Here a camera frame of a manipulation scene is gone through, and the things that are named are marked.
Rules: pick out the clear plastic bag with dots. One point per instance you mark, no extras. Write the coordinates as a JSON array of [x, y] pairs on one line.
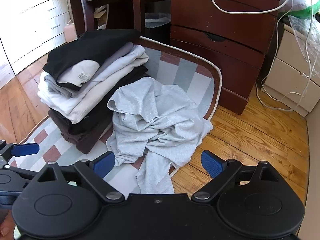
[[307, 37]]

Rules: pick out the white drawer cabinet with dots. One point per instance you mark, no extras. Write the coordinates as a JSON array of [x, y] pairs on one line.
[[30, 25]]

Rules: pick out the grey face print t-shirt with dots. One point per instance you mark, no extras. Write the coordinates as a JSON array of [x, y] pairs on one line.
[[160, 120]]

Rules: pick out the stack of folded clothes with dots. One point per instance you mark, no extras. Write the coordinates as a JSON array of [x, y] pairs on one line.
[[82, 90]]

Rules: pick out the person's left hand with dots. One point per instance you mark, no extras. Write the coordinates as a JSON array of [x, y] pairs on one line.
[[5, 231]]

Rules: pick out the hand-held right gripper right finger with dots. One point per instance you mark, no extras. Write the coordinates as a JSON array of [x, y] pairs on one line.
[[211, 163]]

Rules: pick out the white and green pillow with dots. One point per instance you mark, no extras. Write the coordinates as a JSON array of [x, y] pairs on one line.
[[300, 5]]

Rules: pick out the pile of paper scraps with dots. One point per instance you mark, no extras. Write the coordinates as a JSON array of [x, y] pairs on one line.
[[100, 17]]

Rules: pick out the checkered rug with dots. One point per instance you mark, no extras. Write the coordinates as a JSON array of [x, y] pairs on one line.
[[185, 75]]

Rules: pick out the black trash bin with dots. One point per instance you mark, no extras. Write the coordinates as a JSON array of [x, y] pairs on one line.
[[157, 33]]

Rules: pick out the dark wooden desk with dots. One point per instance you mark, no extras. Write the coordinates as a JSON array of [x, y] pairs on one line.
[[75, 10]]

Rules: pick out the dark wooden dresser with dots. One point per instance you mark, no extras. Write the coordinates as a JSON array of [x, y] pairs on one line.
[[220, 17]]

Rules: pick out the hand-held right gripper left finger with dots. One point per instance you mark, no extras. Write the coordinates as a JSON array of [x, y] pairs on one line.
[[105, 163]]

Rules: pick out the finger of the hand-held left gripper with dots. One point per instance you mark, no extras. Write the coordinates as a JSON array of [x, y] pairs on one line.
[[25, 149]]

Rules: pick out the white nightstand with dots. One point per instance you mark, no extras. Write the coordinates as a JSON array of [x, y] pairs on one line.
[[287, 80]]

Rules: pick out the dark red wooden shelf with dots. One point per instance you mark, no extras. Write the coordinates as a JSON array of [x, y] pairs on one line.
[[137, 5]]

